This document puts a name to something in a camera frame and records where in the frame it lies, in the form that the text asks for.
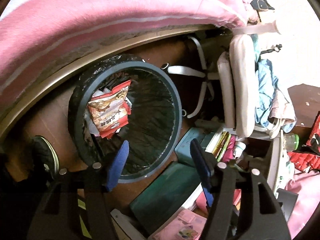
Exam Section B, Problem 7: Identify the cream leather office chair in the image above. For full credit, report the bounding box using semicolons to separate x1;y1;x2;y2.
161;21;280;138

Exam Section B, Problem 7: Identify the teal storage box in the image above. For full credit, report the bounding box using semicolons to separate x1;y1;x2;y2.
173;126;218;168

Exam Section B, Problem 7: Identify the red snack bag on desk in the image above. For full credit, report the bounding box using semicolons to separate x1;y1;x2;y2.
288;112;319;173

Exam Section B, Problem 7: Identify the pink garment on chair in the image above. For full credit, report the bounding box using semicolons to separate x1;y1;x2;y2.
269;88;296;124

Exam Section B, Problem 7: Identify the red plastic snack bag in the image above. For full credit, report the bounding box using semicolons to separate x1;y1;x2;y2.
85;80;132;139

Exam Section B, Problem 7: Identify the blue garment on chair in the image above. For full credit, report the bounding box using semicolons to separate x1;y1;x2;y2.
251;34;296;139

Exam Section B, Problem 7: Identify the black sneaker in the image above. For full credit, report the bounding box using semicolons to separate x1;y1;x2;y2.
27;135;60;179

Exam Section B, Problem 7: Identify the round trash bin black liner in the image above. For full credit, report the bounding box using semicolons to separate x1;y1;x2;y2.
68;54;182;183

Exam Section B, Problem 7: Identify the pink white striped bed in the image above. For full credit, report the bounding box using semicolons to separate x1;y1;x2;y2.
0;0;261;140

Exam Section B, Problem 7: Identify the dark blue pillow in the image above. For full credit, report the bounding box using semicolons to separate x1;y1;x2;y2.
251;0;274;11

